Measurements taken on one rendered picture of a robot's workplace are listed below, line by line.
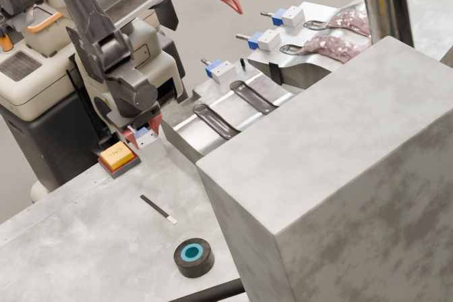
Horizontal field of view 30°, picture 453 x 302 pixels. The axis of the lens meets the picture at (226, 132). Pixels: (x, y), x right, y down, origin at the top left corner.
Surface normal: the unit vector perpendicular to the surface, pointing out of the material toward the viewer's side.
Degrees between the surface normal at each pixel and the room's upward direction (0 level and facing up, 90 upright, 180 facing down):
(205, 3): 0
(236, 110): 4
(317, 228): 90
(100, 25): 70
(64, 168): 90
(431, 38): 0
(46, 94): 90
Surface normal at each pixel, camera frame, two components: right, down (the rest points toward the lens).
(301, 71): -0.61, 0.63
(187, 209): -0.26, -0.73
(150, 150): 0.54, 0.46
